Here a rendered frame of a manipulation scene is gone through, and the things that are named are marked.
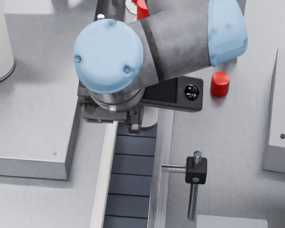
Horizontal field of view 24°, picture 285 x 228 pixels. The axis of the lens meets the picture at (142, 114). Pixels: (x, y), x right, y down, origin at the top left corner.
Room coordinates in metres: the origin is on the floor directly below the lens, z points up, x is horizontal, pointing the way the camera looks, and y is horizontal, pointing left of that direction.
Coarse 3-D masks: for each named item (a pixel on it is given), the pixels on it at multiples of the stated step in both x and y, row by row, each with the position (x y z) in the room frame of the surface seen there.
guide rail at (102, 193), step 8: (112, 128) 0.66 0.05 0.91; (112, 136) 0.64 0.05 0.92; (112, 144) 0.63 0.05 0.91; (104, 152) 0.61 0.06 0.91; (112, 152) 0.61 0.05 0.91; (104, 160) 0.60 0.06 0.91; (112, 160) 0.61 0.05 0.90; (104, 168) 0.58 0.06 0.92; (104, 176) 0.57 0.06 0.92; (104, 184) 0.55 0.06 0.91; (104, 192) 0.54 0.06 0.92; (104, 200) 0.52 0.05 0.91; (96, 208) 0.51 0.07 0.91; (104, 208) 0.52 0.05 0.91; (96, 216) 0.50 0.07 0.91; (96, 224) 0.48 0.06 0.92
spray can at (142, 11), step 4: (140, 0) 0.77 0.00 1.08; (140, 4) 0.76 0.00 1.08; (144, 4) 0.76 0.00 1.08; (140, 8) 0.75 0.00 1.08; (144, 8) 0.75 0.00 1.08; (140, 12) 0.75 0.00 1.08; (144, 12) 0.75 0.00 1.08; (148, 12) 0.75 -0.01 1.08; (140, 16) 0.75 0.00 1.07; (144, 16) 0.75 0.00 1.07; (148, 16) 0.75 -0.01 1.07; (136, 20) 0.76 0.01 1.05
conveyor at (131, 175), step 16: (128, 144) 0.65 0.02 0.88; (144, 144) 0.65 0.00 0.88; (128, 160) 0.62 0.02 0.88; (144, 160) 0.62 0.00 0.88; (112, 176) 0.59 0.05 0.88; (128, 176) 0.59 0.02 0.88; (144, 176) 0.59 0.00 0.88; (112, 192) 0.56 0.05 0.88; (128, 192) 0.56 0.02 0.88; (144, 192) 0.56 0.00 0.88; (112, 208) 0.53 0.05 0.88; (128, 208) 0.53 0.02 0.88; (144, 208) 0.53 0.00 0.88; (112, 224) 0.50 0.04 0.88; (128, 224) 0.50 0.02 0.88; (144, 224) 0.50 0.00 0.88
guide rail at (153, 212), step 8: (160, 112) 0.65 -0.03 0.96; (160, 120) 0.64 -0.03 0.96; (160, 128) 0.62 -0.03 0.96; (160, 136) 0.61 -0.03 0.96; (160, 144) 0.59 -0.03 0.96; (160, 152) 0.58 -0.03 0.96; (160, 160) 0.56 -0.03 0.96; (160, 168) 0.55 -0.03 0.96; (152, 176) 0.53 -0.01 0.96; (160, 176) 0.53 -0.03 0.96; (152, 184) 0.52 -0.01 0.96; (152, 192) 0.51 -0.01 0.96; (152, 200) 0.49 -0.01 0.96; (152, 208) 0.48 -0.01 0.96; (152, 216) 0.47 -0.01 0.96; (152, 224) 0.46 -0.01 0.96
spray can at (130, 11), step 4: (128, 0) 0.81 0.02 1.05; (132, 0) 0.80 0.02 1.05; (136, 0) 0.80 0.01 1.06; (128, 4) 0.81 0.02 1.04; (132, 4) 0.80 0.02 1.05; (136, 4) 0.80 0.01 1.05; (128, 8) 0.80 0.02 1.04; (132, 8) 0.80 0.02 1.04; (136, 8) 0.80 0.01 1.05; (128, 12) 0.80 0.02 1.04; (132, 12) 0.79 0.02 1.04; (136, 12) 0.79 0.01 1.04; (128, 16) 0.80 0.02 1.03; (132, 16) 0.79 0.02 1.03; (136, 16) 0.79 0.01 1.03; (128, 20) 0.80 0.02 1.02; (132, 20) 0.79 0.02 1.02
